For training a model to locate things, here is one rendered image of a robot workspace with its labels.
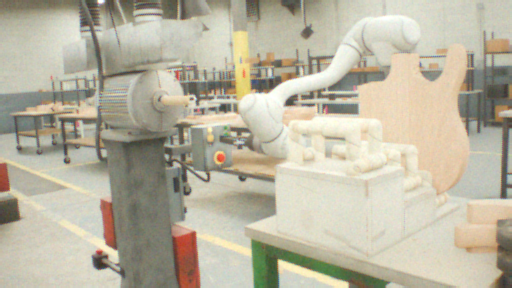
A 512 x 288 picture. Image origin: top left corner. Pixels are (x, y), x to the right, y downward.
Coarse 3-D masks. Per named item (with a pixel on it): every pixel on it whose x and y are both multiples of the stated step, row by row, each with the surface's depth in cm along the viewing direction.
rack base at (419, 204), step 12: (408, 192) 107; (420, 192) 106; (432, 192) 109; (408, 204) 101; (420, 204) 105; (432, 204) 109; (408, 216) 101; (420, 216) 105; (432, 216) 110; (408, 228) 102; (420, 228) 106
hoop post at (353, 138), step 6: (348, 132) 92; (354, 132) 92; (360, 132) 92; (348, 138) 92; (354, 138) 92; (360, 138) 92; (348, 144) 92; (354, 144) 92; (360, 144) 93; (348, 150) 93; (354, 150) 92; (360, 150) 93; (348, 156) 93; (354, 156) 92; (360, 156) 93; (348, 162) 93; (354, 162) 92; (348, 168) 93; (348, 174) 93; (354, 174) 93; (360, 174) 93
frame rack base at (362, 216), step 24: (288, 168) 105; (312, 168) 103; (336, 168) 101; (384, 168) 98; (288, 192) 106; (312, 192) 101; (336, 192) 95; (360, 192) 90; (384, 192) 94; (288, 216) 107; (312, 216) 102; (336, 216) 96; (360, 216) 91; (384, 216) 94; (312, 240) 102; (336, 240) 97; (360, 240) 92; (384, 240) 95
